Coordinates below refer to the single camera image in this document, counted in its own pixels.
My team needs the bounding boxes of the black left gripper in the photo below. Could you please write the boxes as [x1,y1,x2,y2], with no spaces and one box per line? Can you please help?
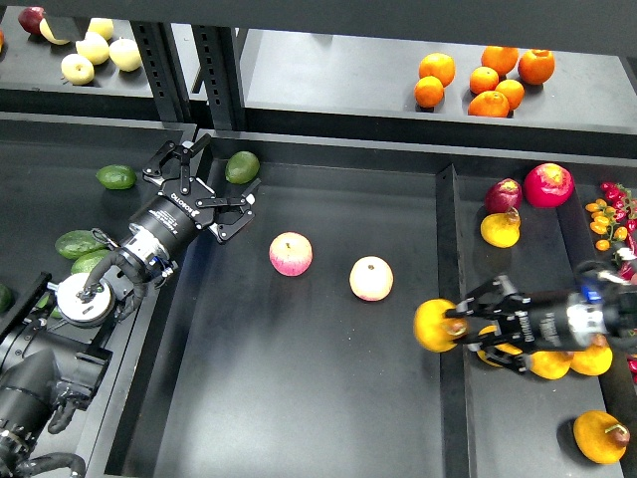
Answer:
[129,134,261,254]

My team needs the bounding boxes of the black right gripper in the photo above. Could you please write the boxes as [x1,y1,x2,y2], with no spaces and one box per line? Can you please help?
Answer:
[444,275,605,372]

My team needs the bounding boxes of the yellow pear behind arm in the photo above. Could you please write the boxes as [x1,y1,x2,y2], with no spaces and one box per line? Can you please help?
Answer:
[570,346,613,376]

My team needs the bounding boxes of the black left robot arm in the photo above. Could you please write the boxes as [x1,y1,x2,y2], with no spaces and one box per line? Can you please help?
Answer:
[1,134,260,477]

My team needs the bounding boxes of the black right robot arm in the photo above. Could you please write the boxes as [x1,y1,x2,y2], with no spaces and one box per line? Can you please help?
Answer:
[440,260,636,373]

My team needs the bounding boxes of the yellow pear with long stem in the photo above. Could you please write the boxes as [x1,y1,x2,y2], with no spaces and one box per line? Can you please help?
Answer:
[477,325,527,373]

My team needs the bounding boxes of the green avocado at tray corner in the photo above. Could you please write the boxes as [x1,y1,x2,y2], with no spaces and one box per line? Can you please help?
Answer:
[225,150,260,184]

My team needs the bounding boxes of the yellow pear middle right tray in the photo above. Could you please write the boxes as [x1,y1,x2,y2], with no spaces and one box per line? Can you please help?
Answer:
[530,351,572,380]

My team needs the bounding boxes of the yellow pear tray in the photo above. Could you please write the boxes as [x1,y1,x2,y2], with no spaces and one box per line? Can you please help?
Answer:
[480,208,521,249]
[530,351,572,380]

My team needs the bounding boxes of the green avocado left tray top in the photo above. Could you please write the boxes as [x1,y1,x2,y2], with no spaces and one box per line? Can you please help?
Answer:
[96,164,136,190]

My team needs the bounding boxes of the yellow pear upper right tray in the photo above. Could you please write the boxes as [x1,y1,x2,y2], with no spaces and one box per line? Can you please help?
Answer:
[480,208,521,249]

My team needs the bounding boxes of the green avocado middle cluster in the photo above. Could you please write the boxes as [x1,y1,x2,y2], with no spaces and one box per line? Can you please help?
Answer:
[71,249,110,275]

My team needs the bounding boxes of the dark green avocado upper cluster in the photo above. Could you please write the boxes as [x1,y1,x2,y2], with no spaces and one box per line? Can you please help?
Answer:
[55,229,106,259]

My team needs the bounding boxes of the green avocado lower cluster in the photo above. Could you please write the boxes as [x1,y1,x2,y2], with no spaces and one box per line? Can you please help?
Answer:
[36,293,62,319]

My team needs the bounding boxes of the dark avocado at left edge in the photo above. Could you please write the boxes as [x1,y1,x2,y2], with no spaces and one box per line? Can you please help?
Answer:
[0,283,14,314]

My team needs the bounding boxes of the pink red apple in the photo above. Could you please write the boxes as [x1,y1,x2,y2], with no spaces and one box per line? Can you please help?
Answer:
[269,231,314,277]

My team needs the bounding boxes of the black right tray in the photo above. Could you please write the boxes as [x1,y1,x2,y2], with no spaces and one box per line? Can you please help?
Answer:
[436,153,636,477]

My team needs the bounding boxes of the black tray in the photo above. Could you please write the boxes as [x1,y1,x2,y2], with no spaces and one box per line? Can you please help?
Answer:
[436,153,636,477]
[1,113,196,477]
[85,127,472,478]

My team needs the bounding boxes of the dark red apple right tray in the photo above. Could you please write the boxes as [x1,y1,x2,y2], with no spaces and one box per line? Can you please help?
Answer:
[484,178,523,214]

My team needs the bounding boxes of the pale yellow pink apple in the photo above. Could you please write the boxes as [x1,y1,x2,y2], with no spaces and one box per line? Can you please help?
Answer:
[349,256,394,302]

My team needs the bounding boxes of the red chili pepper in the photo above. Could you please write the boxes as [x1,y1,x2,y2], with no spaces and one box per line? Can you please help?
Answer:
[616,234,636,284]

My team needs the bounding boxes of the bright red apple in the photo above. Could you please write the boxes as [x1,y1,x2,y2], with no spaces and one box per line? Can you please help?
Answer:
[523,162,574,208]

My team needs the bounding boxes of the black left tray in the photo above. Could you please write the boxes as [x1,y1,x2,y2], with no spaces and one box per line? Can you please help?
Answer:
[1,113,196,477]

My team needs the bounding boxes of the pale yellow apple right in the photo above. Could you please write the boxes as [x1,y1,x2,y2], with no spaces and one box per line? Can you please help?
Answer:
[109,38,142,73]

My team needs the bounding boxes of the red and orange cherry tomatoes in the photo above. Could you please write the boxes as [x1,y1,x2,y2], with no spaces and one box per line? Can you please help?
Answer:
[584,181,636,252]

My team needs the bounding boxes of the black centre tray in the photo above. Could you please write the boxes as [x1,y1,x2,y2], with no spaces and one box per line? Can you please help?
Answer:
[85,127,472,478]

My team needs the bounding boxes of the pale yellow apple front left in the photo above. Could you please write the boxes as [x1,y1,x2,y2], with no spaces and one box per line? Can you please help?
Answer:
[61,54,95,86]

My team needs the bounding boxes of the pale yellow apple centre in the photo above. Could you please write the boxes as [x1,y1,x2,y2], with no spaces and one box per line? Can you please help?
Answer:
[75,32,109,66]

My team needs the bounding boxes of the pale yellow apple back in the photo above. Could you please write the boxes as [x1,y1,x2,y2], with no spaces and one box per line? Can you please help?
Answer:
[88,18,114,41]

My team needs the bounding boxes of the orange bottom front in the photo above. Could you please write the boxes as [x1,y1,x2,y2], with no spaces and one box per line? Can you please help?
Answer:
[468,91,510,118]

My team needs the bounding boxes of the pale yellow apple half hidden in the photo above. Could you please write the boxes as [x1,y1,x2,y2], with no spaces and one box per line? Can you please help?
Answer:
[39,18,70,46]

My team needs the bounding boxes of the small orange right centre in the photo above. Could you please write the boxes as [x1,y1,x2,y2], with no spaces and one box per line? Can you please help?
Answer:
[496,79,526,111]

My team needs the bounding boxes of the small orange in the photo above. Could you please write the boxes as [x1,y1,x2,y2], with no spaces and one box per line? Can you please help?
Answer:
[469,66,500,95]
[496,79,526,111]

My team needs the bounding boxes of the orange lower left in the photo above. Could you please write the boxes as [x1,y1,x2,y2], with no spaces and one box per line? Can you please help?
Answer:
[413,76,444,109]

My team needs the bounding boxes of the dark red apple on shelf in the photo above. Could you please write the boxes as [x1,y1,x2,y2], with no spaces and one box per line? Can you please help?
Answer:
[18,6,45,36]

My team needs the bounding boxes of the orange top left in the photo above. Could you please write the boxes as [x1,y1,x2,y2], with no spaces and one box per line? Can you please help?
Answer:
[418,52,456,88]

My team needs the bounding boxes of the black perforated shelf post right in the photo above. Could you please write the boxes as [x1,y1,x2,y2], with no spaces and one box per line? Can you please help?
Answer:
[191,25,246,130]

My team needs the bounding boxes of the black perforated shelf post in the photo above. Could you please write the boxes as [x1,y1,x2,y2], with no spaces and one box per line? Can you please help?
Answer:
[191,25,246,130]
[130,20,192,122]

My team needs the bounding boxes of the black perforated shelf post left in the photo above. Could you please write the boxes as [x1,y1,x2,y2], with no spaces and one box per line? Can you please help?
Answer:
[130,20,192,122]

